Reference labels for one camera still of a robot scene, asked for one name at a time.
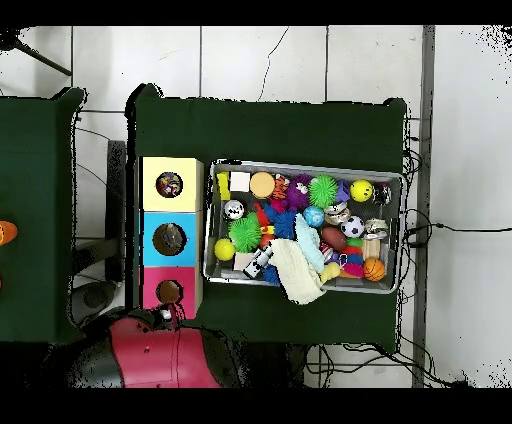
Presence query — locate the silver mesh bin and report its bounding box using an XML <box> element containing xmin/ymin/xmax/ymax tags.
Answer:
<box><xmin>202</xmin><ymin>159</ymin><xmax>405</xmax><ymax>295</ymax></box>

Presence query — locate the green spiky rubber ball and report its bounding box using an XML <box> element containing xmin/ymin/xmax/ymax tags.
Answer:
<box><xmin>308</xmin><ymin>174</ymin><xmax>339</xmax><ymax>209</ymax></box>
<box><xmin>227</xmin><ymin>212</ymin><xmax>263</xmax><ymax>253</ymax></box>

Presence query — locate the orange foam disc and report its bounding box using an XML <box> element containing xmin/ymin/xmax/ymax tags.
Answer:
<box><xmin>249</xmin><ymin>171</ymin><xmax>276</xmax><ymax>200</ymax></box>

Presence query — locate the pale wooden cube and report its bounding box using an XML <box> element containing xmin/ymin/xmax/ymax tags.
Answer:
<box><xmin>229</xmin><ymin>171</ymin><xmax>252</xmax><ymax>193</ymax></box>

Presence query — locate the purple spiky monster toy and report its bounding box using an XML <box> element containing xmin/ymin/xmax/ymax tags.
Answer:
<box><xmin>285</xmin><ymin>174</ymin><xmax>313</xmax><ymax>211</ymax></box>

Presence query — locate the yellow tennis ball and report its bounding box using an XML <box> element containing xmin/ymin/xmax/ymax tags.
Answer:
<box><xmin>213</xmin><ymin>238</ymin><xmax>236</xmax><ymax>262</ymax></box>

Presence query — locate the light blue cloth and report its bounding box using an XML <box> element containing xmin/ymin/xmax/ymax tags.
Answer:
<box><xmin>294</xmin><ymin>213</ymin><xmax>326</xmax><ymax>273</ymax></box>

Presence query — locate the cream waffle cloth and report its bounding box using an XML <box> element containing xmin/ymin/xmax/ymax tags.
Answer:
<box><xmin>267</xmin><ymin>238</ymin><xmax>326</xmax><ymax>306</ymax></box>

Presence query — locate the yellow smiley ball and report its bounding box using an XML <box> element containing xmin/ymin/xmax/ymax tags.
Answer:
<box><xmin>349</xmin><ymin>179</ymin><xmax>374</xmax><ymax>203</ymax></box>

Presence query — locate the orange object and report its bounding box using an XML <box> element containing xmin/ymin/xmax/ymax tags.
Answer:
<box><xmin>0</xmin><ymin>220</ymin><xmax>20</xmax><ymax>246</ymax></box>

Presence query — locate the black tripod leg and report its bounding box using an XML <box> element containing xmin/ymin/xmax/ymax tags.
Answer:
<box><xmin>0</xmin><ymin>27</ymin><xmax>74</xmax><ymax>78</ymax></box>

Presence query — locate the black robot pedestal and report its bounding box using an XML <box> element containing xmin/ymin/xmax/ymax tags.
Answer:
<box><xmin>239</xmin><ymin>342</ymin><xmax>309</xmax><ymax>388</ymax></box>

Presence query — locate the black cable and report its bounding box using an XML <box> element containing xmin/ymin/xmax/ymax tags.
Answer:
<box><xmin>303</xmin><ymin>342</ymin><xmax>469</xmax><ymax>388</ymax></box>
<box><xmin>401</xmin><ymin>207</ymin><xmax>512</xmax><ymax>249</ymax></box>

